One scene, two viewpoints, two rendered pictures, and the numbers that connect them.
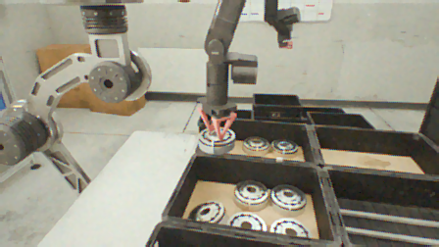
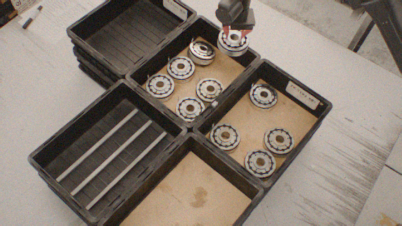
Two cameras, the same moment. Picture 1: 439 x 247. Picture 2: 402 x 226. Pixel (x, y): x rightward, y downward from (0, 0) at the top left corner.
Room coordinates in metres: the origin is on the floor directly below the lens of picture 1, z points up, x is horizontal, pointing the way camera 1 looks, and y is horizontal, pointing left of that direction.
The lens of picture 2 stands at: (0.94, -0.85, 2.06)
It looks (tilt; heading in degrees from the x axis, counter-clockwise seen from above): 60 degrees down; 113
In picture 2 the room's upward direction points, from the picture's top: 7 degrees clockwise
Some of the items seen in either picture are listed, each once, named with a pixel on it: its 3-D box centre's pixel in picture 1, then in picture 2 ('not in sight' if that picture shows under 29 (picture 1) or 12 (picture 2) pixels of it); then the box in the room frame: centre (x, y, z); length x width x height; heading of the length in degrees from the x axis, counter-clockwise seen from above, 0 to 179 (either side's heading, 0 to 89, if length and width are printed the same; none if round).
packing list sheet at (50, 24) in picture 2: not in sight; (61, 10); (-0.16, 0.02, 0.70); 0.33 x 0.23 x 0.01; 84
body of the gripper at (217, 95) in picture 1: (217, 95); (239, 12); (0.66, 0.00, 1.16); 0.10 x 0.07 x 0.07; 34
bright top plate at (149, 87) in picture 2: (290, 234); (159, 85); (0.49, -0.18, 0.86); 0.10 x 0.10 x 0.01
